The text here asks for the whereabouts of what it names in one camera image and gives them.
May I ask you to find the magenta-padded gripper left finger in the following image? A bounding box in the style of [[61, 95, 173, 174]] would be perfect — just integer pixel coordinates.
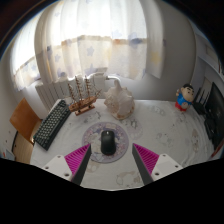
[[42, 143, 92, 186]]

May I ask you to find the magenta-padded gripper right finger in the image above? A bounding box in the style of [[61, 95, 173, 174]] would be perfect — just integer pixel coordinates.
[[131, 143, 183, 186]]

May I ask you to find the black computer mouse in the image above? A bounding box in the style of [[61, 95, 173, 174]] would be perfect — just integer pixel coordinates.
[[100, 129, 117, 156]]

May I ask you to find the round purple printed mouse pad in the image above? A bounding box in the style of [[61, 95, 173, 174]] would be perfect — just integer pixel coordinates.
[[81, 121, 130, 164]]

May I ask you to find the white cartoon-print tablecloth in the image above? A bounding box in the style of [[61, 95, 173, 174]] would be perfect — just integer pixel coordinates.
[[29, 98, 216, 191]]

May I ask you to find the black computer keyboard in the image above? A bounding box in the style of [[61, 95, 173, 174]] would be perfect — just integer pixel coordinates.
[[33, 99, 72, 152]]

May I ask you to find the wooden model sailing ship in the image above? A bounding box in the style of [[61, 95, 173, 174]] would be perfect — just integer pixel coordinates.
[[67, 75, 102, 117]]

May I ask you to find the brown wooden chair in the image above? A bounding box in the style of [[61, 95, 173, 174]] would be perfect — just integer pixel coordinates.
[[9, 97, 43, 164]]

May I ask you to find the large white conch shell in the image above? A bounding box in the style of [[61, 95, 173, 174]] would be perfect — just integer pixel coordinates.
[[103, 79, 136, 121]]

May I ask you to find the cartoon boy figure clock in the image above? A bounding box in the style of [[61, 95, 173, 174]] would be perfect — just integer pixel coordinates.
[[175, 83, 195, 112]]

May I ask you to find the white radiator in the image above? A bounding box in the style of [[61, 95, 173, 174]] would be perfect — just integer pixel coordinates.
[[34, 72, 119, 113]]

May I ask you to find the black computer monitor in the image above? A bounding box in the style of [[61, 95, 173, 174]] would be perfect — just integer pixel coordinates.
[[203, 82, 224, 151]]

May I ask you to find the white star-print curtain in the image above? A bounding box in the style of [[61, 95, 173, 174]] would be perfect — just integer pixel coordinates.
[[11, 0, 164, 91]]

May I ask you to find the white wall shelf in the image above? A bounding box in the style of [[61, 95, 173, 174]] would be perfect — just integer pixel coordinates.
[[196, 54, 224, 77]]

